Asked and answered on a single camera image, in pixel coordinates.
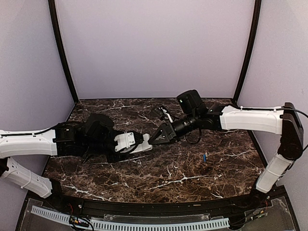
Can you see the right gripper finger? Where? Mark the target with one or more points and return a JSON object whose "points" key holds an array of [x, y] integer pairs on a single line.
{"points": [[159, 134], [159, 141]]}

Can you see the white slotted cable duct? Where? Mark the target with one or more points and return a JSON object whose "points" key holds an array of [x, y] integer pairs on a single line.
{"points": [[134, 223]]}

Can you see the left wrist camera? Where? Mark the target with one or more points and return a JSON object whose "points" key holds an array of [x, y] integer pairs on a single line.
{"points": [[128, 141]]}

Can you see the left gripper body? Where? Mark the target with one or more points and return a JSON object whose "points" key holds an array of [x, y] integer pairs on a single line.
{"points": [[115, 158]]}

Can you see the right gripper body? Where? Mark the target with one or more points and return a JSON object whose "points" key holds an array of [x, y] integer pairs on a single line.
{"points": [[171, 131]]}

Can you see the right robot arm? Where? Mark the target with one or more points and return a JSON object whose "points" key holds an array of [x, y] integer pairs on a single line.
{"points": [[283, 121]]}

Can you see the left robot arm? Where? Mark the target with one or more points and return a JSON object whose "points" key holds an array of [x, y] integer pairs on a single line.
{"points": [[94, 136]]}

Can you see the white remote control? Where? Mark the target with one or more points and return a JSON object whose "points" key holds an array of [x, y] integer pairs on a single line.
{"points": [[145, 146]]}

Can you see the left black frame post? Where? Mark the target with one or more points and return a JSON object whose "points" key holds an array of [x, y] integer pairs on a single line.
{"points": [[61, 51]]}

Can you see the black frame post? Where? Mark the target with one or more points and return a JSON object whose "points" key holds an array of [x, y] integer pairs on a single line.
{"points": [[249, 50], [61, 51]]}

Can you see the black front table rail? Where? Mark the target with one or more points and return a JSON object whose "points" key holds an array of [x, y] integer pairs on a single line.
{"points": [[233, 206]]}

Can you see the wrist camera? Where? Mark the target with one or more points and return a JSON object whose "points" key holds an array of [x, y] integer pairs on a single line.
{"points": [[128, 141], [162, 113]]}

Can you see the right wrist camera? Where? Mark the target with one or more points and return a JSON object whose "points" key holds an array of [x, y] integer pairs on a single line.
{"points": [[162, 113]]}

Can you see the right black frame post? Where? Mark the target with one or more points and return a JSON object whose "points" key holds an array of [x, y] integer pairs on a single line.
{"points": [[249, 50]]}

